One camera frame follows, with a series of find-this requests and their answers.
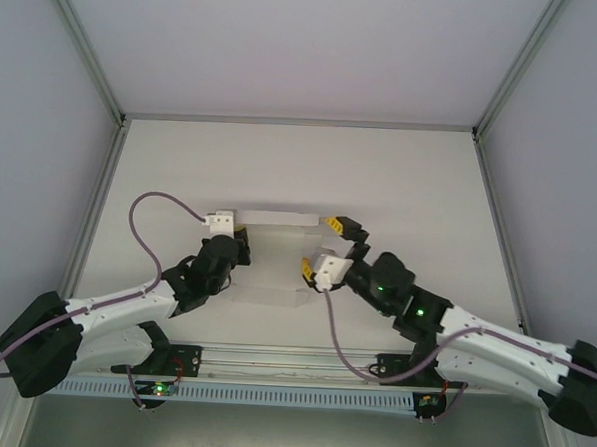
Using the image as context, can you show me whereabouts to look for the white paper box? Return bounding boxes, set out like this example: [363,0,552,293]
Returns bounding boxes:
[226,206,338,312]

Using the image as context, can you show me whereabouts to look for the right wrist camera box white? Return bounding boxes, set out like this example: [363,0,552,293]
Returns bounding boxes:
[309,251,356,293]

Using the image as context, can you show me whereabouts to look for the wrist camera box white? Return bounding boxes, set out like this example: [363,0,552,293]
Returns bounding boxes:
[201,207,238,234]
[309,251,356,293]

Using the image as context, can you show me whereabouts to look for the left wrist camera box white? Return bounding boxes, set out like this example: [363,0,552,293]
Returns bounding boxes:
[201,207,238,234]

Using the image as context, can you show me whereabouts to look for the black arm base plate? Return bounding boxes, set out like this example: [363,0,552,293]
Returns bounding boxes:
[109,341,203,380]
[377,352,471,393]

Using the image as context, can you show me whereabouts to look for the aluminium mounting rail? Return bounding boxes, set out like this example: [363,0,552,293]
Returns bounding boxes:
[77,332,548,399]

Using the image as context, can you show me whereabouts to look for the long aluminium frame bar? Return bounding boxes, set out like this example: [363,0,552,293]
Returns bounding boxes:
[123,107,478,140]

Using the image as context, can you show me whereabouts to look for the slotted grey cable duct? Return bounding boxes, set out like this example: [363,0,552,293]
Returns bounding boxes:
[56,374,419,415]

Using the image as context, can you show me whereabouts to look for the aluminium frame side bar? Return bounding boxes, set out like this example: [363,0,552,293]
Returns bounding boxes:
[61,118,133,305]
[462,137,542,335]

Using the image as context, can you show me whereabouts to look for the aluminium frame post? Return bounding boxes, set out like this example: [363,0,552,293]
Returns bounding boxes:
[32,0,136,125]
[470,0,568,148]

